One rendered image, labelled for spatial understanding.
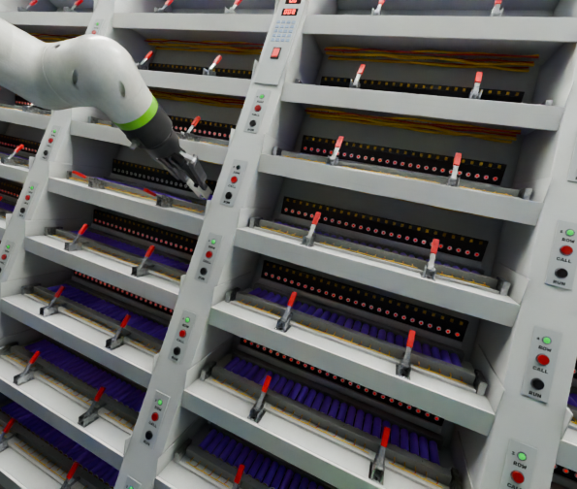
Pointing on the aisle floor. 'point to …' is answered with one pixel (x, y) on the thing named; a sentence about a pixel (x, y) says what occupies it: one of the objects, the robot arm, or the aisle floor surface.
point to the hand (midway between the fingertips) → (199, 187)
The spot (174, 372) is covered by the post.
